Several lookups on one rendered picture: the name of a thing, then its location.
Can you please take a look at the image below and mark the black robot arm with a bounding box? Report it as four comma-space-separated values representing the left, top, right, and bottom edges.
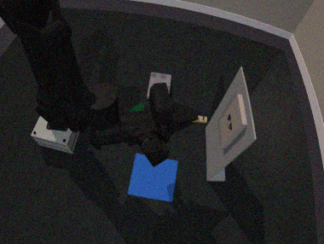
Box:
0, 0, 170, 167

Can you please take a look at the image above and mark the blue square mat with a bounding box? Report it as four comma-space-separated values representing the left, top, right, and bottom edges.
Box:
128, 153, 178, 202

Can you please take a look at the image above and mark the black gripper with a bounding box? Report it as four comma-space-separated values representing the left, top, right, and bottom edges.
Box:
119, 83, 198, 146

